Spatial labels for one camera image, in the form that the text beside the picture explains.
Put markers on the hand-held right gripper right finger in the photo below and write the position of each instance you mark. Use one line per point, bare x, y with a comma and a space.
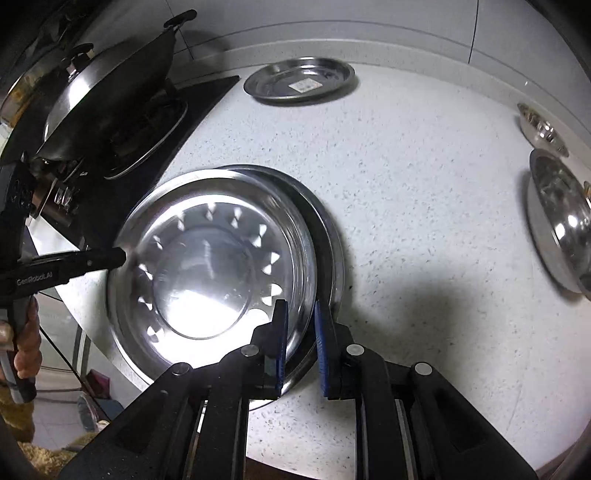
322, 355

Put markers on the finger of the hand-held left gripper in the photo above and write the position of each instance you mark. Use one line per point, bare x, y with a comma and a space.
99, 259

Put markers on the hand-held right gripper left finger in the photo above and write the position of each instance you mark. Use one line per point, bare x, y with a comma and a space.
280, 350

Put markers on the stainless steel bowl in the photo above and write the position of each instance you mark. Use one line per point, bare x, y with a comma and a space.
330, 258

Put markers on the large steel bowl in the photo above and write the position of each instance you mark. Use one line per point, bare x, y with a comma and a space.
207, 277

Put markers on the person's left hand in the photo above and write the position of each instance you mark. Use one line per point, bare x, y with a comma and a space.
28, 341

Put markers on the stove knob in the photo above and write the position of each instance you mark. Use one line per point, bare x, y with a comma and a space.
60, 196
70, 194

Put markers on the steel wok with lid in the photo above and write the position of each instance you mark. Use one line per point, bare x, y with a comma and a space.
120, 127

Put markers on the steel wok lid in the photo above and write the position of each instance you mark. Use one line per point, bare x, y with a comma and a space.
101, 78

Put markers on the black glass gas stove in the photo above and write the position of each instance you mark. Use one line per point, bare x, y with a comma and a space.
198, 106

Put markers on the steel plate with label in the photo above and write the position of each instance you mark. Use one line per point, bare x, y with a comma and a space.
277, 83

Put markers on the wide steel bowl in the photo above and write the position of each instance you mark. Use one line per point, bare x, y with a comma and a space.
558, 230

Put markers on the small steel bowl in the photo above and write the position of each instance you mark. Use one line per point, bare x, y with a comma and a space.
540, 129

